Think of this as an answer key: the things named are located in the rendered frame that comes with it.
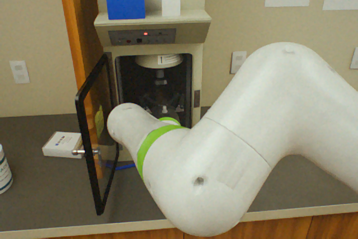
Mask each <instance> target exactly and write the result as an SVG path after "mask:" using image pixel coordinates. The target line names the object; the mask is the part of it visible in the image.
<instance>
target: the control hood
mask: <svg viewBox="0 0 358 239"><path fill-rule="evenodd" d="M210 24H211V17H210V16H209V15H208V14H207V13H206V11H205V10H204V9H199V10H180V16H162V10H156V11H145V18H142V19H139V20H109V17H108V12H100V13H99V14H98V15H97V17H96V19H95V21H94V26H95V29H96V31H97V35H98V38H99V40H100V42H101V45H102V46H134V45H112V44H111V40H110V36H109V32H108V31H119V30H155V29H176V34H175V42H174V43H172V44H199V43H203V42H205V40H206V37H207V34H208V31H209V27H210ZM139 45H166V44H139Z"/></svg>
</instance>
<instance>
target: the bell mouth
mask: <svg viewBox="0 0 358 239"><path fill-rule="evenodd" d="M183 60H184V57H183V56H182V54H151V55H136V57H135V62H136V63H137V64H138V65H140V66H142V67H146V68H170V67H174V66H177V65H178V64H180V63H181V62H182V61H183Z"/></svg>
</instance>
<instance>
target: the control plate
mask: <svg viewBox="0 0 358 239"><path fill-rule="evenodd" d="M108 32H109V36H110V40H111V44H112V45H139V44H172V43H174V42H175V34H176V29H155V30H119V31H108ZM145 32H147V33H148V34H144V33H145ZM159 32H162V34H159ZM136 39H142V43H137V42H136ZM148 39H150V41H148ZM156 39H158V41H156ZM163 39H166V40H165V41H164V40H163ZM118 40H120V42H119V43H118V42H117V41H118ZM127 40H131V43H127V42H126V41H127Z"/></svg>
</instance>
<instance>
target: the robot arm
mask: <svg viewBox="0 0 358 239"><path fill-rule="evenodd" d="M138 100H139V105H140V106H138V105H136V104H131V103H125V104H121V105H119V106H116V107H115V108H114V109H113V111H112V112H111V113H110V114H109V117H108V119H107V129H108V132H109V134H110V135H111V136H112V138H113V140H115V141H116V142H118V143H120V144H122V145H123V146H124V147H125V148H126V149H127V150H128V151H129V153H130V155H131V156H132V157H133V160H134V162H135V165H136V168H137V170H138V172H139V173H140V176H141V178H142V180H143V182H144V184H145V186H146V187H147V189H148V191H149V193H150V194H151V196H152V198H153V199H154V201H155V202H156V203H157V205H158V208H159V209H160V210H161V211H162V212H163V214H164V216H165V217H166V218H167V220H169V222H170V223H171V224H172V225H173V226H175V227H177V228H178V229H179V230H180V231H182V232H184V233H187V234H189V235H193V236H199V237H210V236H217V235H220V234H223V233H225V232H227V231H228V230H230V229H232V228H233V227H234V226H236V225H237V224H238V223H239V221H240V220H241V219H242V218H243V217H244V216H245V214H246V212H247V210H248V208H249V206H251V204H252V202H253V201H254V198H255V197H256V195H257V194H258V193H259V190H260V189H261V187H262V185H263V183H264V182H265V181H266V179H267V178H268V175H269V174H270V172H271V171H272V170H273V168H274V167H275V166H276V164H277V163H278V161H279V160H281V159H282V158H283V157H285V156H289V155H297V156H301V157H303V158H305V159H307V160H308V161H310V162H311V163H312V164H314V165H316V166H317V167H319V168H320V169H321V170H324V171H325V172H326V173H327V174H329V175H330V176H332V177H334V178H335V179H336V180H337V181H339V182H340V183H342V184H344V185H345V186H346V187H348V188H349V189H350V190H352V191H353V192H354V193H356V194H357V195H358V91H356V90H355V89H354V88H353V87H352V86H350V84H349V83H347V82H346V81H345V80H344V79H343V78H342V76H341V75H340V74H338V73H337V72H336V71H335V70H334V69H333V68H332V67H331V66H329V65H328V64H327V63H326V61H325V60H324V59H323V58H321V57H320V56H319V55H318V54H317V53H316V52H315V51H313V50H312V49H309V48H307V47H306V46H304V45H301V44H297V43H290V42H279V43H272V44H268V45H265V46H263V47H261V48H259V49H258V50H256V51H254V52H253V53H252V54H251V55H250V56H248V58H247V59H246V60H245V61H244V62H243V64H242V66H240V68H239V70H238V71H237V73H236V74H235V76H234V77H233V78H232V80H231V81H230V83H229V85H227V87H226V88H225V90H224V91H223V92H222V94H221V95H220V97H218V99H217V100H216V101H215V103H214V104H213V106H211V107H210V109H209V110H208V111H207V113H206V114H205V115H204V116H203V117H202V119H201V120H200V121H199V122H198V123H197V124H196V125H195V126H194V127H193V128H192V129H189V128H185V127H183V126H181V125H180V120H179V117H178V114H177V113H176V112H180V113H184V101H185V94H184V93H182V94H181V95H180V94H179V92H178V91H175V86H173V98H172V99H171V100H170V101H168V102H167V103H166V104H158V103H157V102H156V101H153V100H152V99H151V98H149V90H148V86H146V92H144V93H143V97H141V96H139V97H138ZM179 100H180V102H179V105H178V107H177V108H175V107H174V106H175V105H176V104H177V103H178V101H179ZM146 104H147V105H148V106H149V107H151V110H150V109H149V108H148V107H147V106H146Z"/></svg>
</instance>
